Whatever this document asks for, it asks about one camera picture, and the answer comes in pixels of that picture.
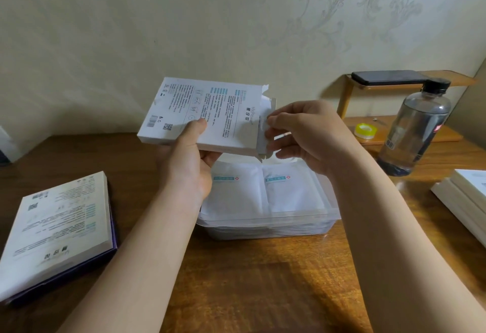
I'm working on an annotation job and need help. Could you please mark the person's left hand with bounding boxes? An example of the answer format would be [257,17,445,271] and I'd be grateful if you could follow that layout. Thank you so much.
[155,118,223,204]

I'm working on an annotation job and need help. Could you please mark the person's right hand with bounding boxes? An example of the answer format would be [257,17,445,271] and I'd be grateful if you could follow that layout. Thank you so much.
[264,100,375,176]

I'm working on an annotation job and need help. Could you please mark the clear plastic container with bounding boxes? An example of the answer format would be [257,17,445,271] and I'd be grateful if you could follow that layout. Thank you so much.
[196,161,341,241]

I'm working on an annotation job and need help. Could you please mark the white box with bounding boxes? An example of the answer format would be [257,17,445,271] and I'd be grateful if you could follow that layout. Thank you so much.
[0,171,114,301]
[431,179,486,248]

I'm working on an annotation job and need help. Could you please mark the purple box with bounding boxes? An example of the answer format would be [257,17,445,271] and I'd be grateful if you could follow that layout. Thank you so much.
[7,192,117,305]

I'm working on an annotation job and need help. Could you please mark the person's left forearm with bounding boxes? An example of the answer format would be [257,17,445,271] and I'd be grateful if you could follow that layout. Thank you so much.
[57,188,206,333]

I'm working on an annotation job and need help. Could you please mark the person's right forearm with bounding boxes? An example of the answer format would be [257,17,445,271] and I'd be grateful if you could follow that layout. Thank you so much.
[330,154,486,333]

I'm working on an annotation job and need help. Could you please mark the yellow tape roll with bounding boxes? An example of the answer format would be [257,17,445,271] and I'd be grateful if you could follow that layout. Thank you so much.
[354,123,379,140]

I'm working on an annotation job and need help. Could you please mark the black smartphone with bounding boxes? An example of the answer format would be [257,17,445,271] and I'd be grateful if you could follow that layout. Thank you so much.
[351,70,430,86]

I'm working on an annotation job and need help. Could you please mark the clear bottle with black cap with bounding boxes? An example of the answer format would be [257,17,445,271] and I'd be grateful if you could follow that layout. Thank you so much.
[378,78,453,177]

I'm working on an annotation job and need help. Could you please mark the small wooden desk shelf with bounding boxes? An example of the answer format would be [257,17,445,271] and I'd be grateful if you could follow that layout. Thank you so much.
[337,70,477,144]

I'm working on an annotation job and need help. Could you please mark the white bookshelf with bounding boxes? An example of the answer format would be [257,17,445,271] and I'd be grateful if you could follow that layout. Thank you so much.
[0,125,22,164]

